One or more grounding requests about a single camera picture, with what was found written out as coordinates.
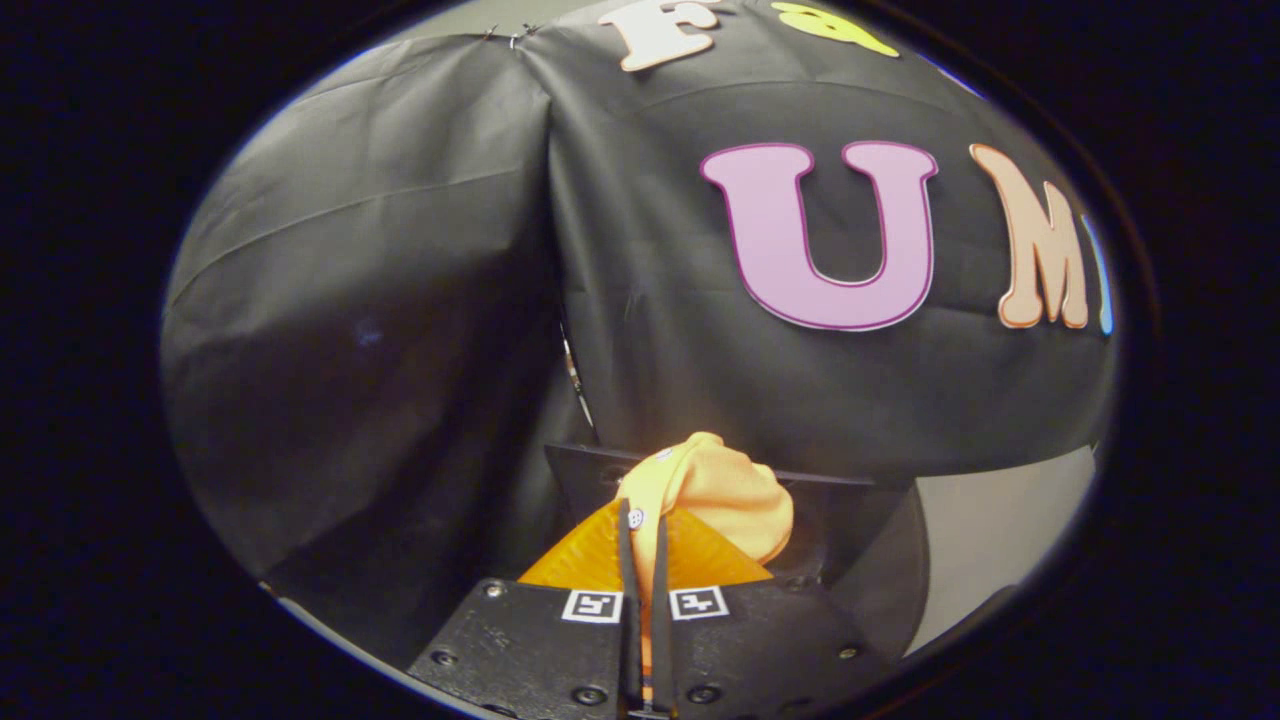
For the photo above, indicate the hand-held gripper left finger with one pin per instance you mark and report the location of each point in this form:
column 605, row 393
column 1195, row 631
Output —
column 540, row 640

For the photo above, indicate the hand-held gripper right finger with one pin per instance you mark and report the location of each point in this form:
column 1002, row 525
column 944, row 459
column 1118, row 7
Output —
column 760, row 640

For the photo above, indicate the orange shirt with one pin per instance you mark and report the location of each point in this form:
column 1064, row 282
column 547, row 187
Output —
column 720, row 490

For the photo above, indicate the black backdrop cloth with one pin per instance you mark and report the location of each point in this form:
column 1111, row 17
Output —
column 400, row 300

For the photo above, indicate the beige cabinet with dark frame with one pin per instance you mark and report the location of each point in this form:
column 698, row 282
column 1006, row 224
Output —
column 1000, row 540

